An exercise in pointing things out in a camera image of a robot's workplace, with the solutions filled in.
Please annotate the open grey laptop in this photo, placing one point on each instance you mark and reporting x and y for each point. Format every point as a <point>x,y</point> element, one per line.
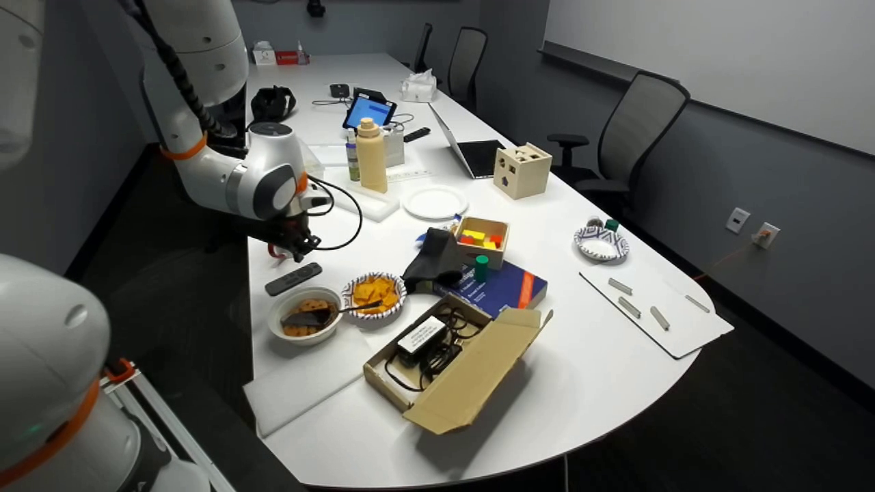
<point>467,150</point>

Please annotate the tablet with blue screen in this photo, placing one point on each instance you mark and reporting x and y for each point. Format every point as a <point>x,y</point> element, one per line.
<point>370,111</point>

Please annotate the open brown cardboard box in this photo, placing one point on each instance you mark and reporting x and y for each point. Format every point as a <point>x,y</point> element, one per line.
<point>467,377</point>

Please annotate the small red box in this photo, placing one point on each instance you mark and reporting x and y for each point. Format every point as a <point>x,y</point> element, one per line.
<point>290,56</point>

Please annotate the black power adapter white label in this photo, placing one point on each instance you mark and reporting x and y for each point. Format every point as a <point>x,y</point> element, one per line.
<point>422,333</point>

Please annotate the plain white bowl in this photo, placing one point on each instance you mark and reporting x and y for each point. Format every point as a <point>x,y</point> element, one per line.
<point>305,333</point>

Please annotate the cream plastic bottle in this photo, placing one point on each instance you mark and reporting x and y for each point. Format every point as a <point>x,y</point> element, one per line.
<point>370,156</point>

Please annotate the wooden box coloured blocks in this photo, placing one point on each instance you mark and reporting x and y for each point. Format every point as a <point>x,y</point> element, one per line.
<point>482,239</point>

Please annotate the dark metal serving spoon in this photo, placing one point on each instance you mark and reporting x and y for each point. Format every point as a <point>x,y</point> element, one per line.
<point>319,316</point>

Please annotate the blue book orange stripe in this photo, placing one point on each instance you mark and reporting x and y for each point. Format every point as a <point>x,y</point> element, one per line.
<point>504,288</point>

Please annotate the dark grey remote control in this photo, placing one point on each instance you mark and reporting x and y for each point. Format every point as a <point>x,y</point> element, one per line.
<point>293,276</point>

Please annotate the white crumpled bowl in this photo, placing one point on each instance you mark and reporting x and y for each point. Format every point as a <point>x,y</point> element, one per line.
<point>419,85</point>

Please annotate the orange square crackers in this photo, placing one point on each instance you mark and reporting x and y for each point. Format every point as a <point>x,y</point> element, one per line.
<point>375,292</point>

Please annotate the white board with grey pieces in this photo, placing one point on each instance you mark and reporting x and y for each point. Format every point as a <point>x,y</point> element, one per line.
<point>658,316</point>

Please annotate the flat white plate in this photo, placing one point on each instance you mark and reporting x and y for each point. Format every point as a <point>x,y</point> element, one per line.
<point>435,202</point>

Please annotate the blue patterned paper bowl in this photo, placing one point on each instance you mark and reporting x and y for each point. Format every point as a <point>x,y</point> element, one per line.
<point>352,291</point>

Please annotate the round brown crackers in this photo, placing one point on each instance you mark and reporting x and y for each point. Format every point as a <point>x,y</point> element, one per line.
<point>299,320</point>

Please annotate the small white container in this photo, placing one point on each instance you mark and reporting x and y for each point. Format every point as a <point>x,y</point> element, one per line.
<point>264,53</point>

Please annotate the black cloth pouch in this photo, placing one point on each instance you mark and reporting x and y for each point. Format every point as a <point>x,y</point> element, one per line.
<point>439,260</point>

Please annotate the white wall outlet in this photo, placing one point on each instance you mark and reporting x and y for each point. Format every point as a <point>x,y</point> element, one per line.
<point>767,235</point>
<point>737,219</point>

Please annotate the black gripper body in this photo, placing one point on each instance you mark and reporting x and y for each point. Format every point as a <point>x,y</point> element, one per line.
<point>290,232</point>

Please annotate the green toy block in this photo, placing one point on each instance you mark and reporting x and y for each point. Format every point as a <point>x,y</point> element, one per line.
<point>482,267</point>

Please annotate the small black device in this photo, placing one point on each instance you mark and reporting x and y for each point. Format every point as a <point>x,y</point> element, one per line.
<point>340,90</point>

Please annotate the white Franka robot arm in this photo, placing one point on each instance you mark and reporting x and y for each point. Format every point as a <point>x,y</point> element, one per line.
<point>227,172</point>

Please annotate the robot mounting stand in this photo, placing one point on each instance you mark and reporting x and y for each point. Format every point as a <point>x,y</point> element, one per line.
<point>174,439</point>

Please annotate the wall whiteboard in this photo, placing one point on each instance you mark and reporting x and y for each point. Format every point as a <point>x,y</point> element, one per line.
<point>729,64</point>

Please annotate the white tray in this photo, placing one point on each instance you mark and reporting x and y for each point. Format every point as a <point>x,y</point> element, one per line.
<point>375,202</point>

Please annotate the wooden cube with holes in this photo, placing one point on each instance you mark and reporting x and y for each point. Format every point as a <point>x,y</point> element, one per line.
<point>520,169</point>

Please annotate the grey mesh office chair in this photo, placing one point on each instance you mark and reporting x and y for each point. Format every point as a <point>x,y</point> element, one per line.
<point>633,133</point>
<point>467,57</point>

